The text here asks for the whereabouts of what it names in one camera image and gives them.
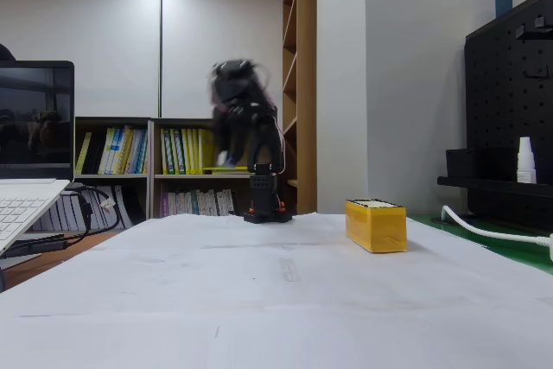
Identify yellow rectangular box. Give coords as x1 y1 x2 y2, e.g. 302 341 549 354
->
344 198 408 254

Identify flat yellow folder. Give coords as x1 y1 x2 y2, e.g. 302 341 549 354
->
201 165 253 175

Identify low grey bookshelf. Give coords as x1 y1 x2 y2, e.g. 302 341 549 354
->
73 116 152 232
149 117 277 219

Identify tall wooden bookshelf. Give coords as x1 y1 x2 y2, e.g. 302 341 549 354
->
282 0 319 217

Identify slanted yellow book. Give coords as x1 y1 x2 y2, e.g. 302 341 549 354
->
74 131 93 175

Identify white paper table cover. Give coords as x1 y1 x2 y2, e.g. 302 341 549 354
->
0 212 553 369

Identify white laptop with dark screen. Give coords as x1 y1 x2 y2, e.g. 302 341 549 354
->
0 60 76 258

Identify black storage cup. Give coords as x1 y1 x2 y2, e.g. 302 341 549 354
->
445 149 477 179

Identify black pegboard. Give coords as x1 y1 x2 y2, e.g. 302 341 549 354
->
464 0 553 234

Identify small white dropper bottle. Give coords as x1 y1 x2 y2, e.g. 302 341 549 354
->
516 136 537 184

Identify green desk mat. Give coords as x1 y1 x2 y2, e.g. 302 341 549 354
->
405 212 553 277

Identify thick yellow ring binder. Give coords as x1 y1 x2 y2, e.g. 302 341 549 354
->
198 128 216 175

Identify black laptop cable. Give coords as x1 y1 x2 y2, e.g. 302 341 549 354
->
0 185 122 260

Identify thick white power cable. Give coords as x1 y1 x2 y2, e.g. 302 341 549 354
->
440 205 553 245

